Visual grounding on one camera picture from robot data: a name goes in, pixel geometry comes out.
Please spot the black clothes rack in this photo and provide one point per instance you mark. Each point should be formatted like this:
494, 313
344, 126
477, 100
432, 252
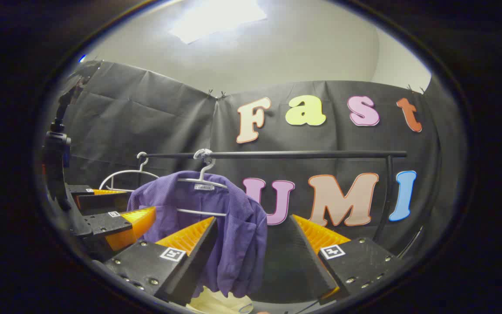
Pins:
299, 154

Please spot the purple shirt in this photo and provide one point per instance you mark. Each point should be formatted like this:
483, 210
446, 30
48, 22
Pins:
238, 244

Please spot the white plastic hanger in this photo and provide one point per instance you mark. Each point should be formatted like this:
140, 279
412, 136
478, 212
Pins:
120, 172

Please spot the black backdrop cloth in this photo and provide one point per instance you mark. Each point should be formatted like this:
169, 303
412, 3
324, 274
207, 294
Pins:
168, 126

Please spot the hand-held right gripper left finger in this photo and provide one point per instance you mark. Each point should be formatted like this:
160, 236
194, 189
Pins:
194, 266

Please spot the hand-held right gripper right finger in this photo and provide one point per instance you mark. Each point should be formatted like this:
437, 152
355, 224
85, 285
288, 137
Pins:
310, 261

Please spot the white hanger with taped hook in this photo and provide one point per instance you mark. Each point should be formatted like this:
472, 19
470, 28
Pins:
198, 181

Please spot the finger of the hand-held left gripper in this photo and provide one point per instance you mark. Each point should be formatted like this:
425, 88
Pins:
103, 203
107, 223

